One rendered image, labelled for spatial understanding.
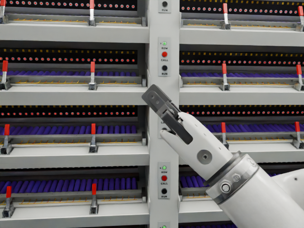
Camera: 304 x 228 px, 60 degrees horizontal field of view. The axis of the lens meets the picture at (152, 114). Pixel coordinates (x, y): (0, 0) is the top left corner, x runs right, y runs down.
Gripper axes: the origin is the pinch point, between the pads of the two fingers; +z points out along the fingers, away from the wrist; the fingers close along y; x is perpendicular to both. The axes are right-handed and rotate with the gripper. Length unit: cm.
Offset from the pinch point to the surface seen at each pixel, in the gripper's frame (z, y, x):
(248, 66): 4, 67, 25
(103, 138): 16.3, 37.3, -27.8
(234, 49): 13, 67, 27
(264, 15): 14, 67, 44
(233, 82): 2, 54, 16
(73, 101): 28.3, 27.3, -23.7
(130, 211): -8, 39, -38
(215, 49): 18, 64, 22
